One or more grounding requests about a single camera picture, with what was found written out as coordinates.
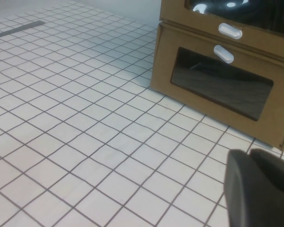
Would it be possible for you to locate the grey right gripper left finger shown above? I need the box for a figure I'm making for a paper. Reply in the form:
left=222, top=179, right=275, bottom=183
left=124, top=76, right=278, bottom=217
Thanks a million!
left=223, top=148, right=275, bottom=227

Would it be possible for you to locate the cardboard shoe box shell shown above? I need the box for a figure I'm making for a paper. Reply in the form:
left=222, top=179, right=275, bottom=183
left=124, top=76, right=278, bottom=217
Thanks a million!
left=150, top=20, right=284, bottom=152

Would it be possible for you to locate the cardboard drawer with white handle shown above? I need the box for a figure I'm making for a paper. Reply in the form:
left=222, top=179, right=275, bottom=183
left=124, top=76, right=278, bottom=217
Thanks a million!
left=159, top=0, right=284, bottom=40
left=155, top=23, right=284, bottom=148

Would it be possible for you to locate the white grid tablecloth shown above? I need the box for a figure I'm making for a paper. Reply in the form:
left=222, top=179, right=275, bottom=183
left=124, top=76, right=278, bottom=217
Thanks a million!
left=0, top=0, right=284, bottom=227

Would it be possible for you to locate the dark grey tape strip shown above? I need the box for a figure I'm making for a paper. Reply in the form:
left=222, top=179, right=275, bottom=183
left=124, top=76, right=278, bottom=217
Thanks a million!
left=0, top=20, right=46, bottom=40

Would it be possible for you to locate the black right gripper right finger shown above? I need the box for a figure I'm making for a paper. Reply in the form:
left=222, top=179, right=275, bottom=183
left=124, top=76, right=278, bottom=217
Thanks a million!
left=250, top=148, right=284, bottom=227

